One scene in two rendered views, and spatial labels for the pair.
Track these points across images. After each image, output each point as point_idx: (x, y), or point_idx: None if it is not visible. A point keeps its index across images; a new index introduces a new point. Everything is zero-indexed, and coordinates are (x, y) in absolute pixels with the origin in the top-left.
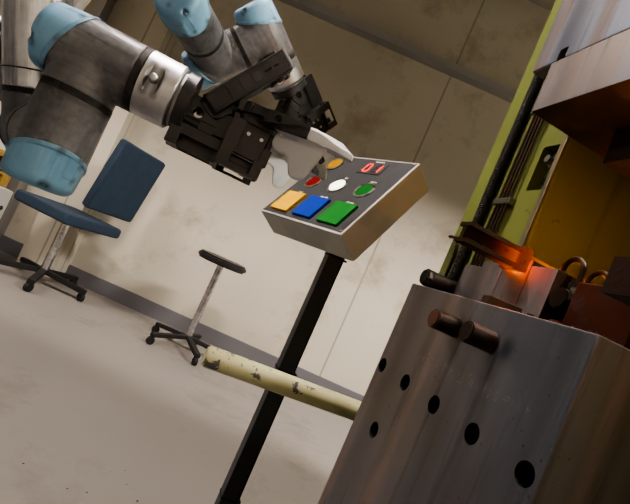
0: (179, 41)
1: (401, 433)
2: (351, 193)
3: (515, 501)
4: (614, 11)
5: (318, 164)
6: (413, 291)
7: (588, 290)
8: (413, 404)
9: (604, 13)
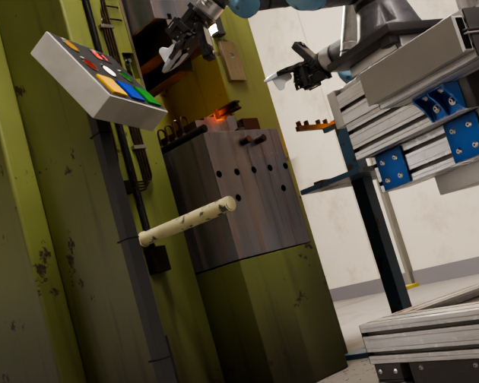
0: (279, 4)
1: (250, 187)
2: (125, 79)
3: (287, 172)
4: (184, 7)
5: (179, 64)
6: (207, 136)
7: (245, 120)
8: (246, 175)
9: (179, 6)
